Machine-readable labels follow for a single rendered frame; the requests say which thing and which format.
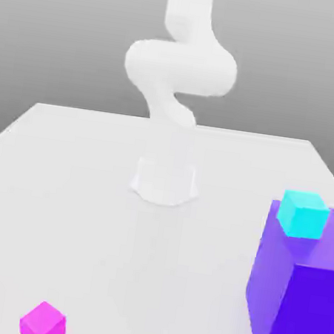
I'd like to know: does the small cyan cube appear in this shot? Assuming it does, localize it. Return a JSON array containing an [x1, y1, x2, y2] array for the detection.
[[273, 187, 333, 243]]

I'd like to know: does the small magenta cube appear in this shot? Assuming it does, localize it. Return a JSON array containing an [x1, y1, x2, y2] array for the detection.
[[17, 298, 70, 334]]

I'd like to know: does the large purple box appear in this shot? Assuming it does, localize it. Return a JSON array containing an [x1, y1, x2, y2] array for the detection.
[[239, 196, 334, 334]]

